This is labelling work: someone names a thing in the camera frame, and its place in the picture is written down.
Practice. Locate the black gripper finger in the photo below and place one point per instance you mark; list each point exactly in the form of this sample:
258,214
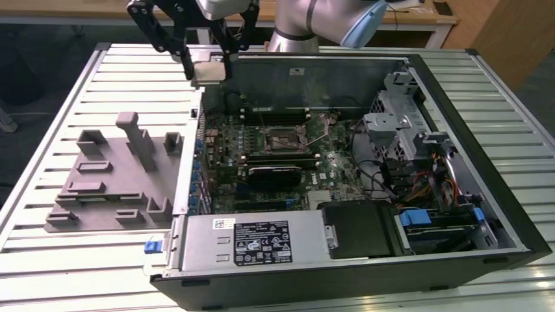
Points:
250,26
167,35

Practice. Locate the silver CPU green board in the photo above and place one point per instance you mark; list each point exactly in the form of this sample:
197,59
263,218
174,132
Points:
210,72

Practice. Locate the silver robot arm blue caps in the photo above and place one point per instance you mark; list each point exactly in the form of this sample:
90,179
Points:
295,16

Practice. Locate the CPU socket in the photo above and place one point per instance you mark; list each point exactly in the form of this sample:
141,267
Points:
285,139

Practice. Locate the wooden desk white legs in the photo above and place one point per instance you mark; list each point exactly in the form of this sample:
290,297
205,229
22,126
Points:
109,14

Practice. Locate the metal drive cage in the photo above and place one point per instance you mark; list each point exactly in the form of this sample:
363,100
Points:
386,130

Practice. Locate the small black desk object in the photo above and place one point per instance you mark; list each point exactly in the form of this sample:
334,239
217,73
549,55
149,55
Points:
444,8

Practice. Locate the green motherboard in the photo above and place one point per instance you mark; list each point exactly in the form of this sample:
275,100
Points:
342,162

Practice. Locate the black graphics card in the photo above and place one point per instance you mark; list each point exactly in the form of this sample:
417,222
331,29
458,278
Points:
275,178

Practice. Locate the grey plastic parts rack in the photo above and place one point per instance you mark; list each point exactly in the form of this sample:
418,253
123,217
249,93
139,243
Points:
122,188

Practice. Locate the silver chipset heatsink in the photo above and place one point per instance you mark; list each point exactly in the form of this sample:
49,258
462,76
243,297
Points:
319,198

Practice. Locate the wooden cabinet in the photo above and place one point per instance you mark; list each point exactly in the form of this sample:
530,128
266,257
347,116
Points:
512,39

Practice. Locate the blue plastic case latch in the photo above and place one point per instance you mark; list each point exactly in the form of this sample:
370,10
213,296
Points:
153,246

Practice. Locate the silver power supply black label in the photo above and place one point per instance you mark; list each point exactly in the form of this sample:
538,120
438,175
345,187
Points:
199,247

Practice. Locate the black plastic shroud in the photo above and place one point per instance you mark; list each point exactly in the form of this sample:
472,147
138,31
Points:
359,227

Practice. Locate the blue disk carrier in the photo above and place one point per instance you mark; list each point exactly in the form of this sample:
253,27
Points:
414,219

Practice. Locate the blue plastic tab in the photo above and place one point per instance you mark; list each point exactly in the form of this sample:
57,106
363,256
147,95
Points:
478,216

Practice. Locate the black open PC case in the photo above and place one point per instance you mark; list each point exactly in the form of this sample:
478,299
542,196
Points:
303,289

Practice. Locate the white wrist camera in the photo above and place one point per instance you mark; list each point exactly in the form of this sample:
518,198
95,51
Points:
223,8

